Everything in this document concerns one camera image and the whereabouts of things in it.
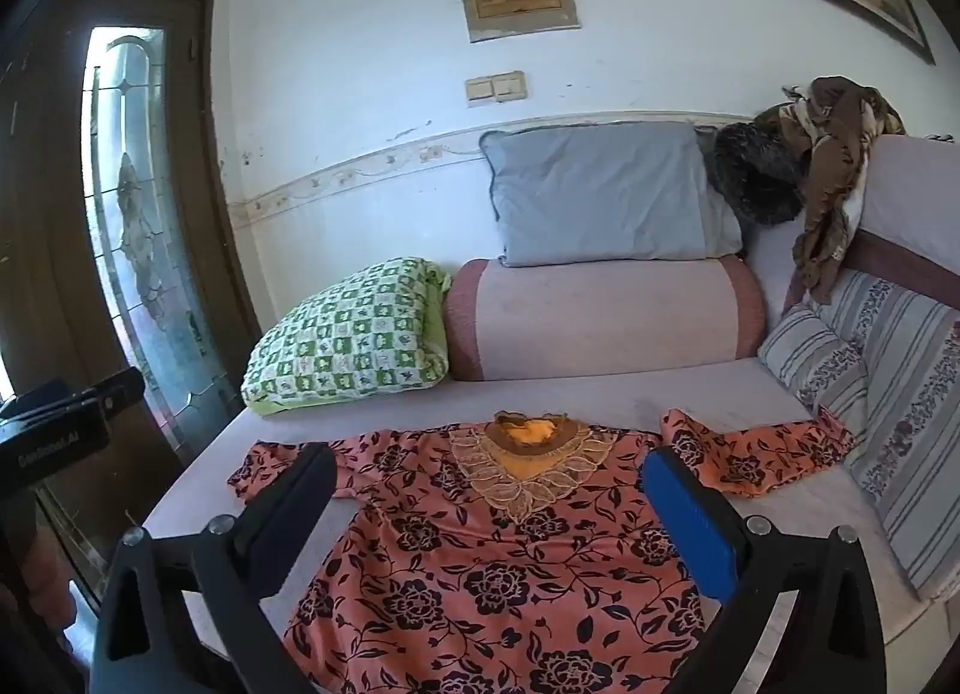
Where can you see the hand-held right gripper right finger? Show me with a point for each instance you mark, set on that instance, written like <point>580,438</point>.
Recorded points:
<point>690,525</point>

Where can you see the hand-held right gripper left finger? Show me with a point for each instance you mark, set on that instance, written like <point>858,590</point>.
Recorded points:
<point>294,514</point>

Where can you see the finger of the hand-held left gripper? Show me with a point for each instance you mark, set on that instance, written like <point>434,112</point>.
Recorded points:
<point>118,391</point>

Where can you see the wall electrical panel box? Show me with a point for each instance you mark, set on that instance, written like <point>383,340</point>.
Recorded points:
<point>519,0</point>

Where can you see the brown patterned scarf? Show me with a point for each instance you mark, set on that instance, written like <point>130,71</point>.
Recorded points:
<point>832,176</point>

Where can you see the striped grey bedsheet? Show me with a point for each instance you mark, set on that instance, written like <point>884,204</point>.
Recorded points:
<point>911,401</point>

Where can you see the dark grey cloth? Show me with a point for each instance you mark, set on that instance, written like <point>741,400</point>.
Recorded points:
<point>754,172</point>

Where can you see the green checkered pillow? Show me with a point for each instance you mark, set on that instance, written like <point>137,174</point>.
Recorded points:
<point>345,341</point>

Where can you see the small striped floral cushion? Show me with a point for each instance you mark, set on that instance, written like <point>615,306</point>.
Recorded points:
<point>814,360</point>

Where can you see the orange floral shirt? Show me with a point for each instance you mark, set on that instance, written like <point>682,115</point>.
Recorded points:
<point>480,574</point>

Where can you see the beige light switch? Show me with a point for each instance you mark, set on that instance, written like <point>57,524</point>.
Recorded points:
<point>495,88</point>

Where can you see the wooden stained glass door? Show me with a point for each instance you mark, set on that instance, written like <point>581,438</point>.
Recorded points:
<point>60,214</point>

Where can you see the pink bolster cushion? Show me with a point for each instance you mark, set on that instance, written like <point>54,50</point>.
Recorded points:
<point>600,319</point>

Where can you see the light blue pillow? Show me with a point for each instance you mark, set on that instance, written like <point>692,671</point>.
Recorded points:
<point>600,195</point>

